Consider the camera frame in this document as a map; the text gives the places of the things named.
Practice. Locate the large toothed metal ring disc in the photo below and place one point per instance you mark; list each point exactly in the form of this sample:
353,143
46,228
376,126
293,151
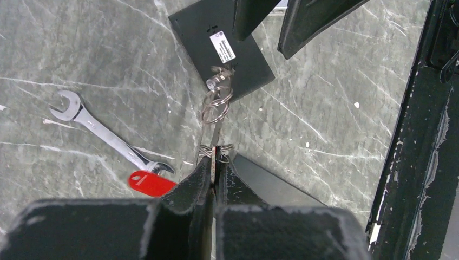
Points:
217,143

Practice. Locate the red key tag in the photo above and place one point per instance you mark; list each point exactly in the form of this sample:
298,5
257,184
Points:
150,184

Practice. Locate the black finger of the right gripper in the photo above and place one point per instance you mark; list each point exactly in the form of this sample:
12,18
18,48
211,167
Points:
305,19
248,14

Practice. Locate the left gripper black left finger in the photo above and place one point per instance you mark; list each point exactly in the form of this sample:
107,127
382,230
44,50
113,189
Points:
175,226

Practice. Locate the small silver keyring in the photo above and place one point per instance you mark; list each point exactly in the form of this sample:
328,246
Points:
221,152
216,104

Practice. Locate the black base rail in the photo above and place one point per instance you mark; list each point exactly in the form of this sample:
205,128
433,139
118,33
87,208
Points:
415,211

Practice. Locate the silver open-end wrench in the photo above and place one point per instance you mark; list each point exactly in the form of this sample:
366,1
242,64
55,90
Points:
77,112

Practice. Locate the black network switch with label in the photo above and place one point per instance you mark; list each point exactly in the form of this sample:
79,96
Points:
205,30

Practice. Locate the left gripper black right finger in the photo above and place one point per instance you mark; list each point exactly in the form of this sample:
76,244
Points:
252,229

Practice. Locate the black network switch with ports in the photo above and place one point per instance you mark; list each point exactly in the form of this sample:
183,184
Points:
269,187

